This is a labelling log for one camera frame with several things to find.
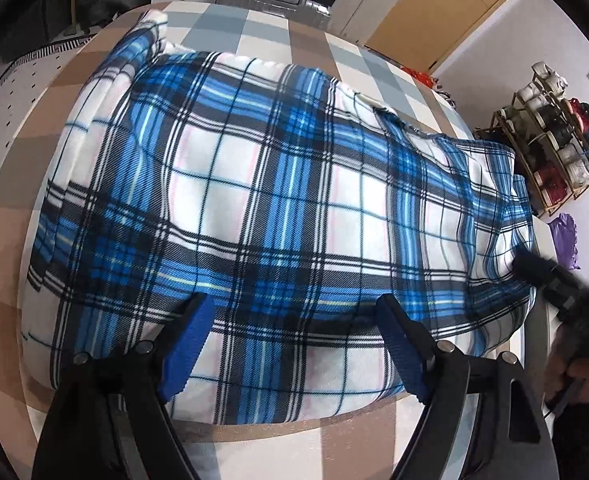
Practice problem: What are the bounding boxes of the dotted floor rug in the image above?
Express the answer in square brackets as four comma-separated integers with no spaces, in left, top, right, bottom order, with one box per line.
[0,35,90,161]

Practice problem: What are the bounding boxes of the beige upright cabinet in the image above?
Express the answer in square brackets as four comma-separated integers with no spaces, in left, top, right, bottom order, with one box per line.
[331,0,420,46]

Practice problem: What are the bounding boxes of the purple plastic bag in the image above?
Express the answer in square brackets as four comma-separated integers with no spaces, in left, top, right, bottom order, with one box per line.
[547,212,582,271]

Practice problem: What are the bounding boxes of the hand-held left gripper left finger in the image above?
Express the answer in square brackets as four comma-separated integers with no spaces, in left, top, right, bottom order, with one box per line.
[31,292,216,480]

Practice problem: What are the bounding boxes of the person's right forearm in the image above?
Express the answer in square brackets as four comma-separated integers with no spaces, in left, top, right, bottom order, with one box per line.
[549,390,589,480]

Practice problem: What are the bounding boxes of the blue plaid shirt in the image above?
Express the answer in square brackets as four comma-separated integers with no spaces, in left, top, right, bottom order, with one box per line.
[22,10,537,426]

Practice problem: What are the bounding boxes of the rows of racked sneakers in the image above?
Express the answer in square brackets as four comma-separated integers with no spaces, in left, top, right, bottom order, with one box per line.
[504,62,589,206]

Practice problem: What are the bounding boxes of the wooden door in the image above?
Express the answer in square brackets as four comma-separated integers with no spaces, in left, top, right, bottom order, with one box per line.
[364,0,530,73]

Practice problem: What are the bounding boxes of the pile of loose shoes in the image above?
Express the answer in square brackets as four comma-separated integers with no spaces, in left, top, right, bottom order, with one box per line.
[431,77,457,108]

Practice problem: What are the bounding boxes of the silver hard suitcase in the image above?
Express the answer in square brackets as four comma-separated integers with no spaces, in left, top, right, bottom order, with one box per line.
[217,0,332,28]

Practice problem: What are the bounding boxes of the wooden shoe rack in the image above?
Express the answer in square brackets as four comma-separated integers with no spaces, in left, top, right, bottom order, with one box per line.
[491,62,589,218]

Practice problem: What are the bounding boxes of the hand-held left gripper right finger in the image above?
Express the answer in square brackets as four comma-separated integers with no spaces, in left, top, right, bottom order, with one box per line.
[375,294,560,480]

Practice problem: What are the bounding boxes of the red plastic bag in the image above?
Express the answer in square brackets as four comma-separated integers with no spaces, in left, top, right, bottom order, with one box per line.
[399,65,437,86]

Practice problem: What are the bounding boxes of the grey bedside cabinet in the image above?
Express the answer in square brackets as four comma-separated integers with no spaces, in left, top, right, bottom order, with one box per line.
[494,212,565,411]

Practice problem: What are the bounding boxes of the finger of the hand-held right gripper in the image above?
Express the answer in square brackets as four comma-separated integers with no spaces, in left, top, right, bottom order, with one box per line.
[513,249,557,288]

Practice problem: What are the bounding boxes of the person's right hand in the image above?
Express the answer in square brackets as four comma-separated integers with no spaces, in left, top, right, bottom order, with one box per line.
[544,330,589,411]

